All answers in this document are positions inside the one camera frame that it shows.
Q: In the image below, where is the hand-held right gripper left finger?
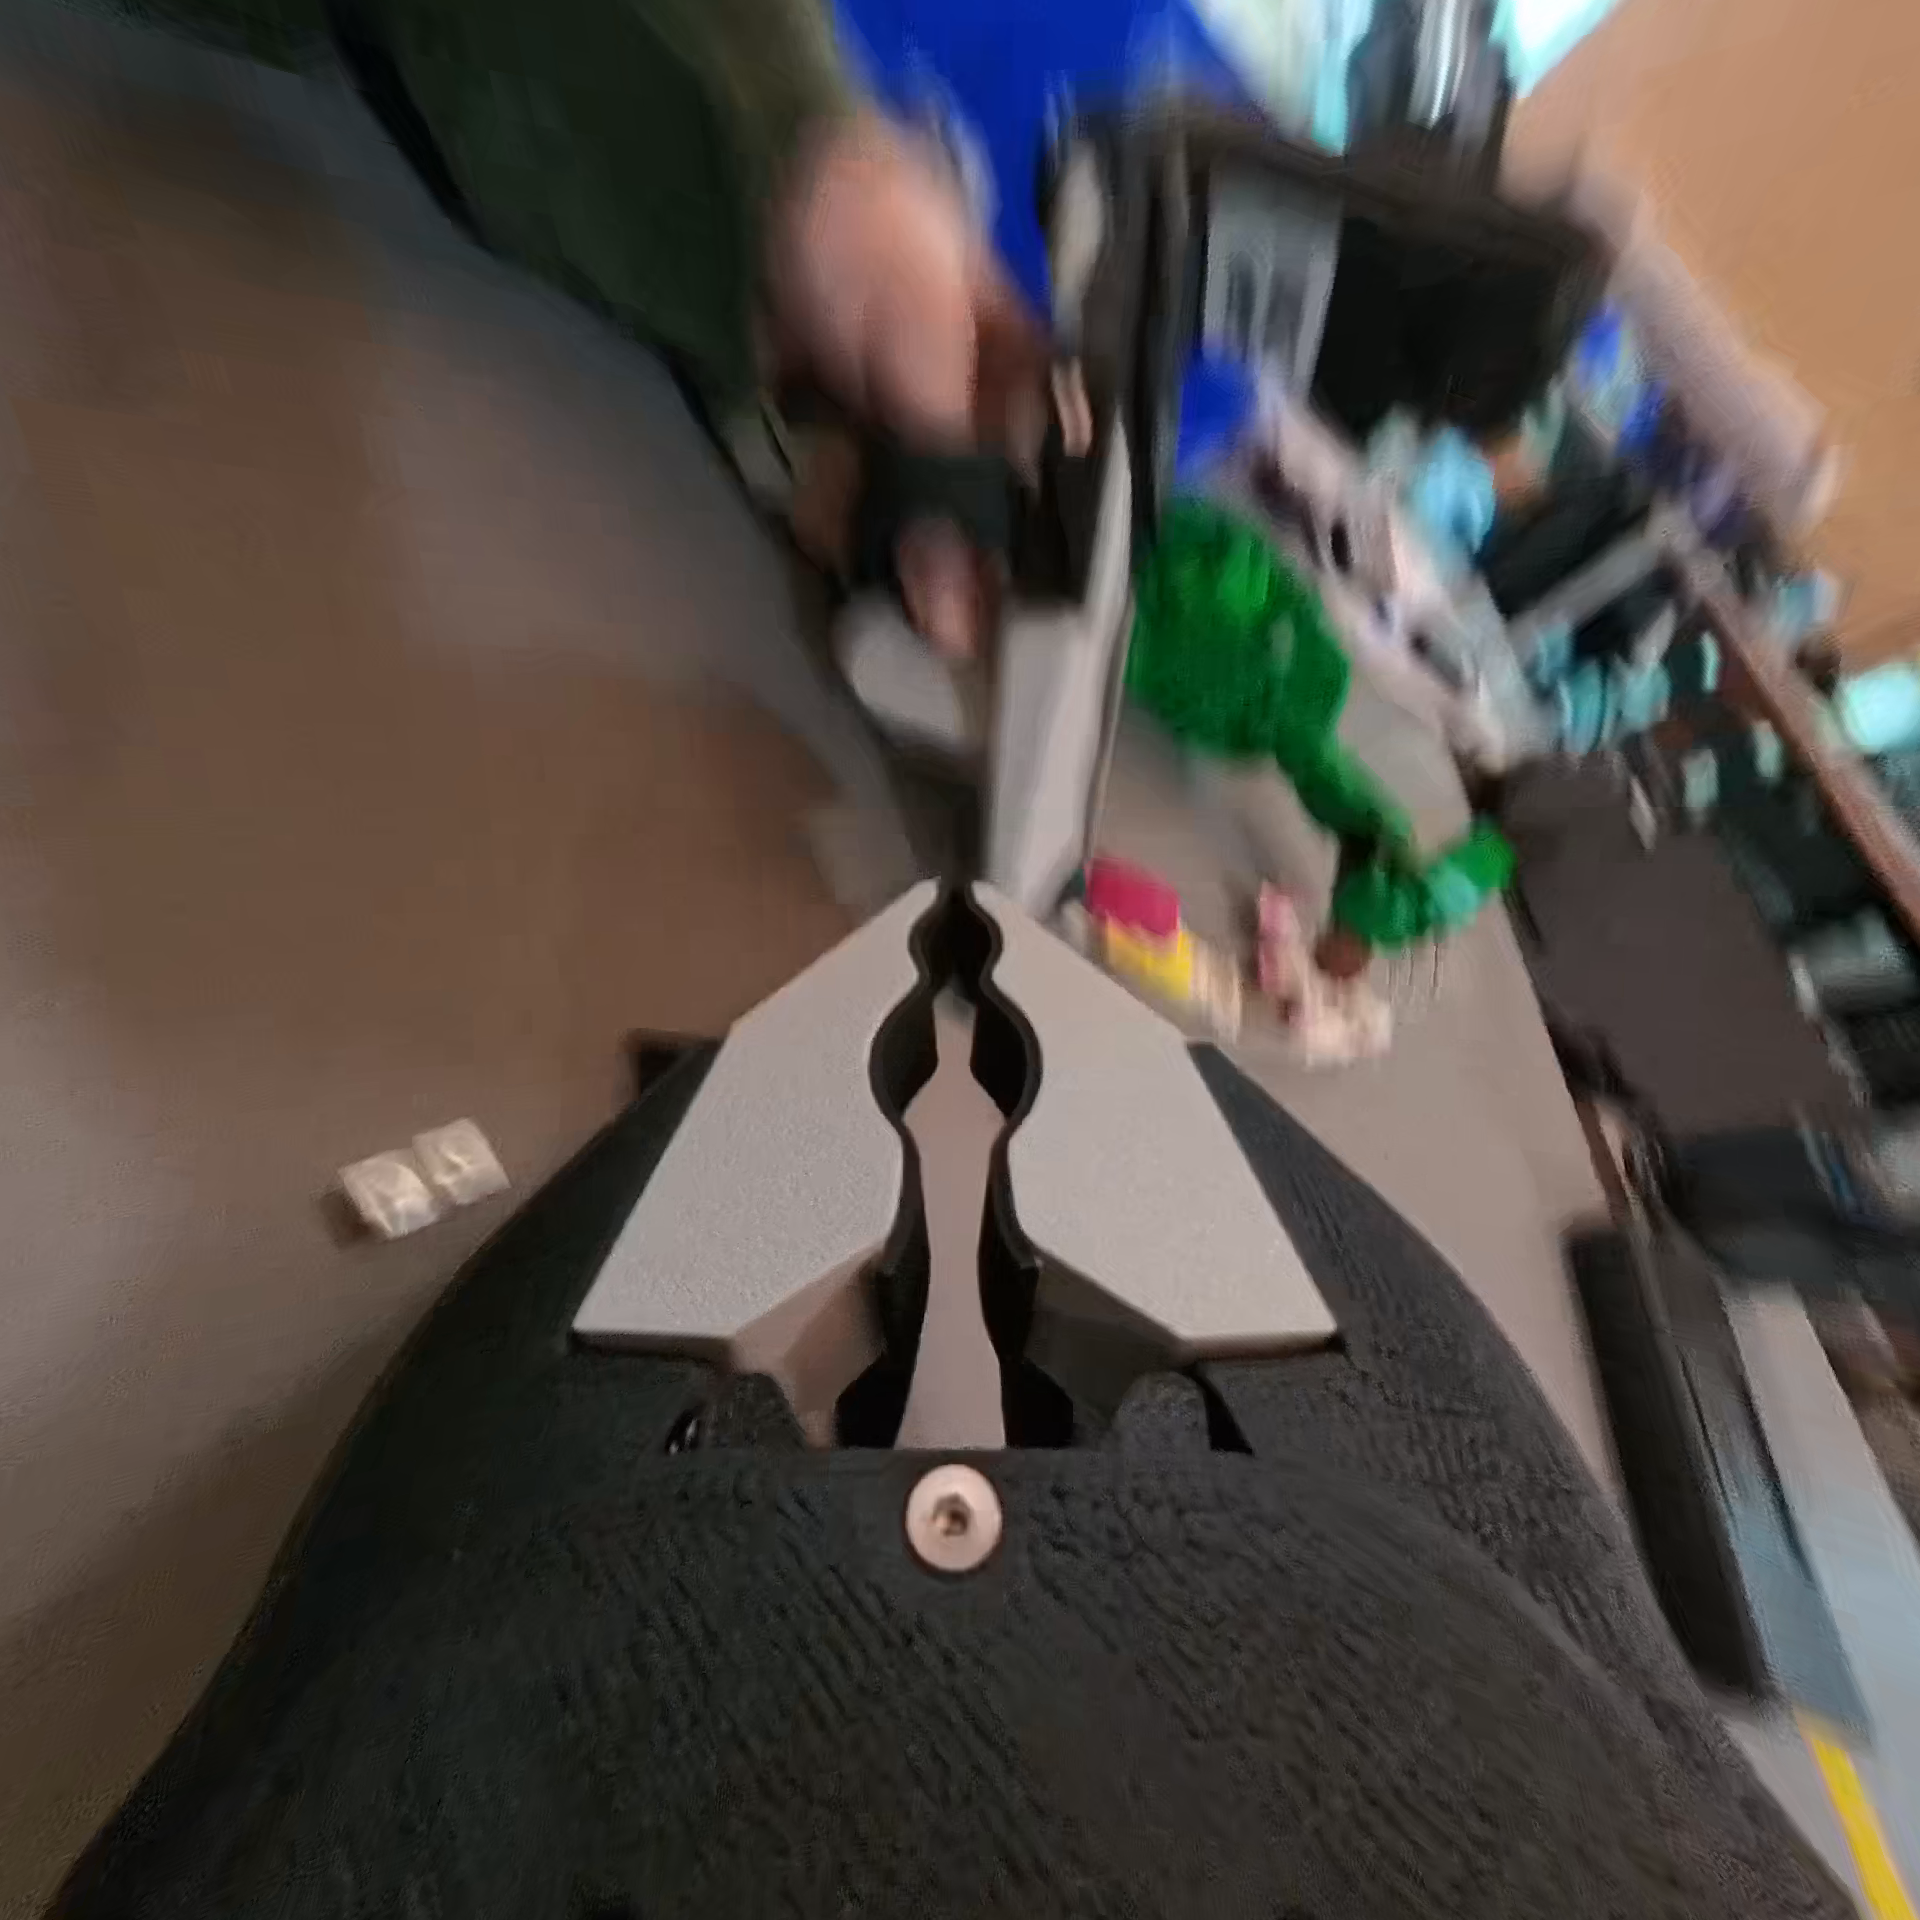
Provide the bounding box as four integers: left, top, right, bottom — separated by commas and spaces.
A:
570, 877, 961, 1421

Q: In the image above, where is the white and clear lego assembly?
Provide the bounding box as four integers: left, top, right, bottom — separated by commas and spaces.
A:
1292, 960, 1399, 1073

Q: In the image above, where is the person's left hand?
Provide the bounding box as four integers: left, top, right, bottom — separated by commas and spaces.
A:
775, 124, 1055, 661

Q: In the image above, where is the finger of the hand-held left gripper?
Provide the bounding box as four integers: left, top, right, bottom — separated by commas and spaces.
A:
1082, 409, 1147, 850
977, 592, 1116, 921

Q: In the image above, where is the black keyboard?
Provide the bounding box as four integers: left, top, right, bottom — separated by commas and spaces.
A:
1559, 1222, 1782, 1709

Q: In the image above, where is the blue panel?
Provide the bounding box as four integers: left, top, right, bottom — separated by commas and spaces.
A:
827, 0, 1265, 321

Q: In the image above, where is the green plastic bin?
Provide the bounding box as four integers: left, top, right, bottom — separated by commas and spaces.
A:
1121, 499, 1519, 956

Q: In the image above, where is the person's left forearm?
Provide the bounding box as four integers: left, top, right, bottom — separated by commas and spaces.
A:
336, 0, 867, 420

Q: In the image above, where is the small white lego tile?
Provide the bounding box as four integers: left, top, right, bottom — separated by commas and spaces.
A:
336, 1146, 440, 1247
409, 1116, 514, 1206

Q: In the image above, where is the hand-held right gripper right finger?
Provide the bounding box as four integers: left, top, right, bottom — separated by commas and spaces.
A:
960, 877, 1340, 1421

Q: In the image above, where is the yellow and magenta lego build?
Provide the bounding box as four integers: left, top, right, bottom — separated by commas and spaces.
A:
1073, 852, 1250, 1040

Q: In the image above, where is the pink lego wedge piece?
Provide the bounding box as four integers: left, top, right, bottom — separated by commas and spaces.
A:
1250, 880, 1325, 1002

